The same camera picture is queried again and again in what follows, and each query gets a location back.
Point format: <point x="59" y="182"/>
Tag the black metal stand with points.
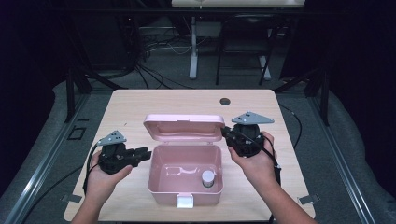
<point x="325" y="99"/>
<point x="70" y="93"/>

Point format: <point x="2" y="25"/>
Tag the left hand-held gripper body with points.
<point x="115" y="158"/>

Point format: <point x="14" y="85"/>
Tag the person's right hand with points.
<point x="260" y="169"/>

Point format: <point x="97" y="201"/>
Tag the dark round table grommet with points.
<point x="224" y="101"/>

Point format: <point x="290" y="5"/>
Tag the small white-capped bottle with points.
<point x="208" y="178"/>

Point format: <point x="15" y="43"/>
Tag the white standing desk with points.
<point x="193" y="62"/>

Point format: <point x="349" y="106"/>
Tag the person's left hand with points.
<point x="101" y="185"/>

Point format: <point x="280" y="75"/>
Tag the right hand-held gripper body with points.
<point x="247" y="140"/>

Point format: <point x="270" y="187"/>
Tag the aluminium floor rail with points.
<point x="339" y="158"/>
<point x="46" y="161"/>

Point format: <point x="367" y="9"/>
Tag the black chair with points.
<point x="249" y="25"/>

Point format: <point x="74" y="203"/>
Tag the pink storage box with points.
<point x="183" y="161"/>

